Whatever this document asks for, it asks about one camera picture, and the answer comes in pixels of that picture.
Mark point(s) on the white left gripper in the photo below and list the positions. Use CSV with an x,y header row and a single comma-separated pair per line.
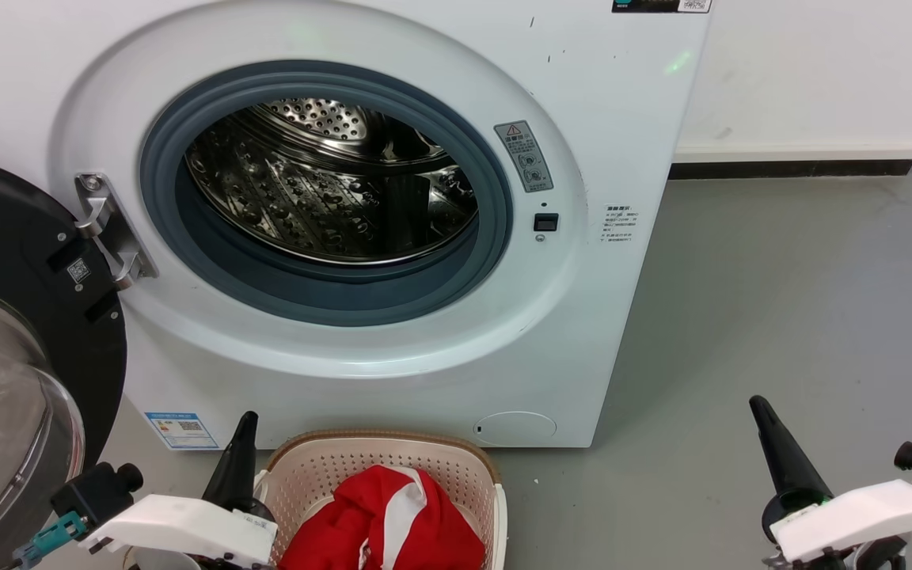
x,y
179,526

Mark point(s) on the black wall baseboard strip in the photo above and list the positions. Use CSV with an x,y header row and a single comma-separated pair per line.
x,y
788,169

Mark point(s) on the blue white energy label sticker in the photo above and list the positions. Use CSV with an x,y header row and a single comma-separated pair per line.
x,y
181,431

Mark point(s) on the chrome washing machine door hinge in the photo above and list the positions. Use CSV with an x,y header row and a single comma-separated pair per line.
x,y
112,229

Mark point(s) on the red and white garment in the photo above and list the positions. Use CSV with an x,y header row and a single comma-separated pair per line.
x,y
440,538

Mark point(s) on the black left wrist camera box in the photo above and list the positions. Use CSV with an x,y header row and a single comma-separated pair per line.
x,y
92,495

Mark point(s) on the cream perforated laundry basket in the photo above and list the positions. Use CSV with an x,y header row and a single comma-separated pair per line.
x,y
321,467

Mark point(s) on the black round washing machine door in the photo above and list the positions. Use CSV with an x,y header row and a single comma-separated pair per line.
x,y
20,237

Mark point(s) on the grey warning label sticker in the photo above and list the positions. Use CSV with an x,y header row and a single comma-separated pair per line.
x,y
523,156

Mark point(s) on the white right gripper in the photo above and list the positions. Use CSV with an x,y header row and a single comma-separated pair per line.
x,y
860,514

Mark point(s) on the white front-load washing machine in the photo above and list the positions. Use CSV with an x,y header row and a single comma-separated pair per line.
x,y
583,317

